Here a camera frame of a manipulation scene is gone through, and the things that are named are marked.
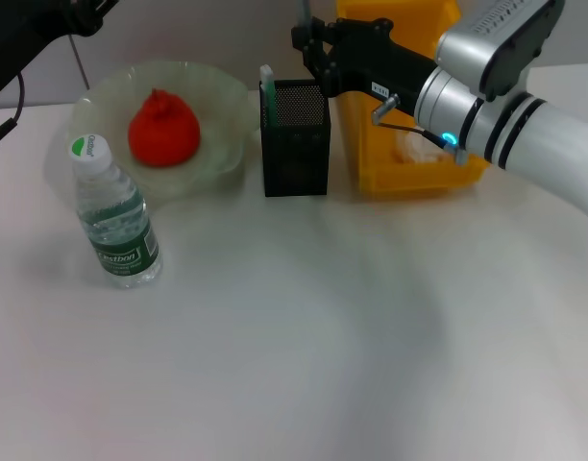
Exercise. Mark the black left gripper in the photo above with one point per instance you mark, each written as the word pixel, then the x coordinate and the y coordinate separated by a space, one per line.
pixel 30 33

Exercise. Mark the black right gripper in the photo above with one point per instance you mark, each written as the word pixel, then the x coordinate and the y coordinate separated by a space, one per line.
pixel 375 62

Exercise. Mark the grey marker pen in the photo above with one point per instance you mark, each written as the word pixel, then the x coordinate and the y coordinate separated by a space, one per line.
pixel 303 12

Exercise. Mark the green utility knife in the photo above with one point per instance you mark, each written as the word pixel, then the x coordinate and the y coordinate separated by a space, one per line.
pixel 269 96

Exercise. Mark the white paper ball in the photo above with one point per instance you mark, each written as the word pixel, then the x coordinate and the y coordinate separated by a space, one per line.
pixel 419 149

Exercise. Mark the red tomato-shaped toy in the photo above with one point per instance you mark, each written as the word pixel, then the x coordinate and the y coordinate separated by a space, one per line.
pixel 164 129

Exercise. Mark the clear green-label water bottle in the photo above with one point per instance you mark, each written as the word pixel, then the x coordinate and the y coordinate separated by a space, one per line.
pixel 118 230

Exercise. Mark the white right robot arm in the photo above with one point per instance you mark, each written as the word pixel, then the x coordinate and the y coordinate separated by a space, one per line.
pixel 524 134

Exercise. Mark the black mesh pen holder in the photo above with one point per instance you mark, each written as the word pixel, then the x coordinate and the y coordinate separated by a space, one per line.
pixel 299 144

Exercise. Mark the wavy green glass fruit plate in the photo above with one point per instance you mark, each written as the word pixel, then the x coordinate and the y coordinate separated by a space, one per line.
pixel 217 110

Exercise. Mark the yellow plastic bin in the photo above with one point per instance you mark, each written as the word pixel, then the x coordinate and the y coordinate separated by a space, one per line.
pixel 371 144

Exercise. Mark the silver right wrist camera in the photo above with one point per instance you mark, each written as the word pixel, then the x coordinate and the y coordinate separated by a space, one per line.
pixel 500 43

